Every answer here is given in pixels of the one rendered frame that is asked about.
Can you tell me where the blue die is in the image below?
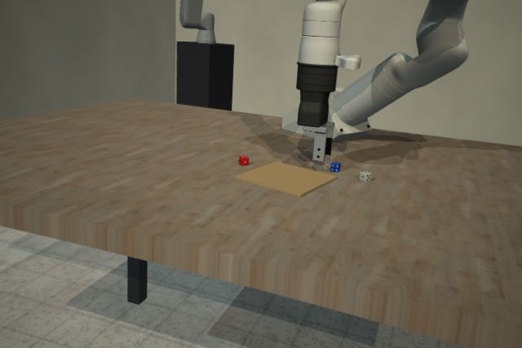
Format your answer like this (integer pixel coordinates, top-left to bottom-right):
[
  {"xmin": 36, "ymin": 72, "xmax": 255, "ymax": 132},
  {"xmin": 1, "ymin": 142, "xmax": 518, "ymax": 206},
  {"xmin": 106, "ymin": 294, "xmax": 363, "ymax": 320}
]
[{"xmin": 330, "ymin": 162, "xmax": 341, "ymax": 172}]

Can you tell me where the tan flat mat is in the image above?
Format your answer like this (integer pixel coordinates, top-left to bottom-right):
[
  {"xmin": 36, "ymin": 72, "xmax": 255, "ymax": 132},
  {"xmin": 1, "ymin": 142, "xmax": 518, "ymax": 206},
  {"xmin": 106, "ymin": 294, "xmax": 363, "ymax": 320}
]
[{"xmin": 234, "ymin": 161, "xmax": 338, "ymax": 197}]

